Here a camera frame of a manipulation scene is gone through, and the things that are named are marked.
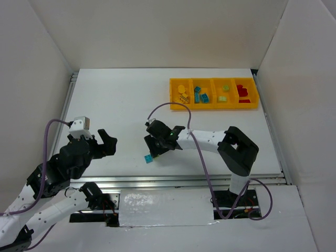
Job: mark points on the round yellow lego brick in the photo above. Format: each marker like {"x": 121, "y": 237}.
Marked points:
{"x": 181, "y": 89}

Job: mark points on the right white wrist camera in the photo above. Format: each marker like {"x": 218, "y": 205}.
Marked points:
{"x": 149, "y": 121}

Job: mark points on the aluminium left rail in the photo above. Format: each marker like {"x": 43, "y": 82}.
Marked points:
{"x": 56, "y": 109}

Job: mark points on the white foil covered panel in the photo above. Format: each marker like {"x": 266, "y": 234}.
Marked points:
{"x": 167, "y": 208}

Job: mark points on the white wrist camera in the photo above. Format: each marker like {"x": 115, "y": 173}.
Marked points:
{"x": 149, "y": 121}
{"x": 80, "y": 128}

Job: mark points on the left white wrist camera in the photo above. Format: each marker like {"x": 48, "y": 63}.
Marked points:
{"x": 80, "y": 128}

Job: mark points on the aluminium front rail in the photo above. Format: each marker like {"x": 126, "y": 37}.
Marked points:
{"x": 159, "y": 182}

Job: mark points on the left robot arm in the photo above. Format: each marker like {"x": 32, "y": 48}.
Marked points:
{"x": 23, "y": 220}

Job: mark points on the yellow four-compartment bin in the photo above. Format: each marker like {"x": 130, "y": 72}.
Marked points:
{"x": 214, "y": 87}

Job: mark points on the teal rounded lego brick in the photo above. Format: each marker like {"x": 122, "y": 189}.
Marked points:
{"x": 204, "y": 98}

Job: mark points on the red flower lego brick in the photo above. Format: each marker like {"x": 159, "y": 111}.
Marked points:
{"x": 242, "y": 92}

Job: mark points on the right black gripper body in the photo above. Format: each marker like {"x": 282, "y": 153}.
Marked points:
{"x": 153, "y": 146}

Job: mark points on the teal square lego plate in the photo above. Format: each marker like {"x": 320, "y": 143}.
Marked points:
{"x": 148, "y": 158}

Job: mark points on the aluminium right rail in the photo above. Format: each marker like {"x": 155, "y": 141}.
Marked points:
{"x": 282, "y": 162}

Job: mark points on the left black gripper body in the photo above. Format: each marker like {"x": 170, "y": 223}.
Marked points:
{"x": 95, "y": 146}

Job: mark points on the light green lego brick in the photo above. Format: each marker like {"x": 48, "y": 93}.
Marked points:
{"x": 222, "y": 99}

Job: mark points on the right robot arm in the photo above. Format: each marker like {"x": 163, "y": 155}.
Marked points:
{"x": 236, "y": 149}

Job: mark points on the yellow black striped lego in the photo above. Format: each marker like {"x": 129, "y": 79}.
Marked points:
{"x": 183, "y": 99}

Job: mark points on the red arch lego brick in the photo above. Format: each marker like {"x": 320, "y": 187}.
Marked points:
{"x": 245, "y": 101}

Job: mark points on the small teal lego brick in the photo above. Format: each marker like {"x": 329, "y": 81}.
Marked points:
{"x": 197, "y": 89}

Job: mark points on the aluminium rail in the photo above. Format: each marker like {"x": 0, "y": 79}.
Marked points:
{"x": 56, "y": 109}
{"x": 159, "y": 182}
{"x": 282, "y": 162}

